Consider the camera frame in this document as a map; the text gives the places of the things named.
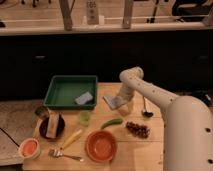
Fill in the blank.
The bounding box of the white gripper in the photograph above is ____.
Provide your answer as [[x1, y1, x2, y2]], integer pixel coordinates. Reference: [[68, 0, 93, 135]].
[[116, 84, 134, 114]]

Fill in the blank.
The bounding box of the grey blue towel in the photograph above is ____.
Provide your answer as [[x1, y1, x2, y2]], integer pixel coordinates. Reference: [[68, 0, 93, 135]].
[[103, 95, 122, 110]]

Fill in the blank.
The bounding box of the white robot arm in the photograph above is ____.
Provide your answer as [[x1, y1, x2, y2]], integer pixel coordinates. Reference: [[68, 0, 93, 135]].
[[119, 67, 213, 171]]

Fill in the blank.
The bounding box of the red bowl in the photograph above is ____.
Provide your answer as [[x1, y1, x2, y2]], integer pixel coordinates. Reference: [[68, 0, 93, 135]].
[[85, 130, 117, 163]]

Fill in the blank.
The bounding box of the dark brown bowl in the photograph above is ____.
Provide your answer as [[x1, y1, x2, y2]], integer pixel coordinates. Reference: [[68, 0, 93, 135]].
[[39, 115, 65, 139]]

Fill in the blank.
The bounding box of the wooden block in bowl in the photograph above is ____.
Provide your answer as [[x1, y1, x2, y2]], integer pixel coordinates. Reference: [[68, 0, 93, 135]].
[[46, 114, 61, 139]]

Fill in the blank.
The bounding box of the bunch of dark grapes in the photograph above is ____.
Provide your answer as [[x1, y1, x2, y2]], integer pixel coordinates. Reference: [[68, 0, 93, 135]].
[[126, 122, 150, 139]]

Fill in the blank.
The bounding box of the small green cup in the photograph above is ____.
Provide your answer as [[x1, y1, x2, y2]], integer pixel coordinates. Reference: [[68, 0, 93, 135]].
[[78, 111, 90, 126]]

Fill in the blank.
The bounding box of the grey sponge in tray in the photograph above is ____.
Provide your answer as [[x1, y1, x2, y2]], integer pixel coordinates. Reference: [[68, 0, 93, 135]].
[[75, 92, 93, 105]]

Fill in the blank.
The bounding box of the green plastic tray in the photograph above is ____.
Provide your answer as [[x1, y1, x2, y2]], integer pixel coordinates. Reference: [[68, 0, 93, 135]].
[[43, 75, 98, 110]]

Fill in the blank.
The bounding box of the wooden cutting board table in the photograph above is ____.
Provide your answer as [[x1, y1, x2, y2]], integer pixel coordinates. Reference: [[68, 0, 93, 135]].
[[23, 83, 163, 171]]

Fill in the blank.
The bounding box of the silver fork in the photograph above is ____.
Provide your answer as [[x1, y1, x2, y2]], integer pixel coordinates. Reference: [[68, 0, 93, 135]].
[[48, 149, 84, 162]]

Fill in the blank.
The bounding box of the small metal can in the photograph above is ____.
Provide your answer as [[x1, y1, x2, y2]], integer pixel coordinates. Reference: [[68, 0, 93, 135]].
[[35, 106, 50, 120]]

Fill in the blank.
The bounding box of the orange cup with white rim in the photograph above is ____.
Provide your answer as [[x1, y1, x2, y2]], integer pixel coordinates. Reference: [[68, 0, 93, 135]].
[[18, 138, 41, 159]]

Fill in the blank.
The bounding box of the black ladle with white handle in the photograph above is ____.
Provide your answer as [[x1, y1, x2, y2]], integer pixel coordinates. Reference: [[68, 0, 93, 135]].
[[142, 96, 153, 118]]

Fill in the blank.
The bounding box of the black cable left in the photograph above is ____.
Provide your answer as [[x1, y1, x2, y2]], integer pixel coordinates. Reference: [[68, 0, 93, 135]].
[[0, 127, 21, 148]]

